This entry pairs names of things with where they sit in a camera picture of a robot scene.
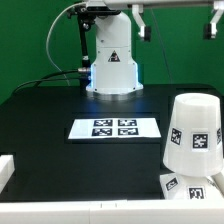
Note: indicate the white right wall block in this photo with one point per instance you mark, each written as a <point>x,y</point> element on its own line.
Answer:
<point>219,180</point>

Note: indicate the white lamp base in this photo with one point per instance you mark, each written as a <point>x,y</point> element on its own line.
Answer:
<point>179,187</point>

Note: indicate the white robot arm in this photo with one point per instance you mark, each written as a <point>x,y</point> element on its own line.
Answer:
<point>114,73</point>

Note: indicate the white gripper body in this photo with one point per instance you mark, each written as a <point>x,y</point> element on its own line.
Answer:
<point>123,4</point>

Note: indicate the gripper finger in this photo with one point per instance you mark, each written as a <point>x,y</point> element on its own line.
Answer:
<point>210,29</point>
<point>144,30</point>

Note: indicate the white wall block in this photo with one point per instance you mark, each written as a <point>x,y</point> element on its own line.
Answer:
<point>6,170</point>
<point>219,180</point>

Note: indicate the white marker plate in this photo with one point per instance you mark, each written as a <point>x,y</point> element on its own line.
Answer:
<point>114,128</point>

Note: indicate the white lamp shade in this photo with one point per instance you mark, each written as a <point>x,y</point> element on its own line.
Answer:
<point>194,140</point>

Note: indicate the white left wall block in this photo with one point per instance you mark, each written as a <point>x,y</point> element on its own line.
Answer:
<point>6,170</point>

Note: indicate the white front wall bar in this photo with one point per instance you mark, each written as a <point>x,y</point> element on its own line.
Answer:
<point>114,212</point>

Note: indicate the black camera stand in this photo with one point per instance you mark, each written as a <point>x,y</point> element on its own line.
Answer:
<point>83,40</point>

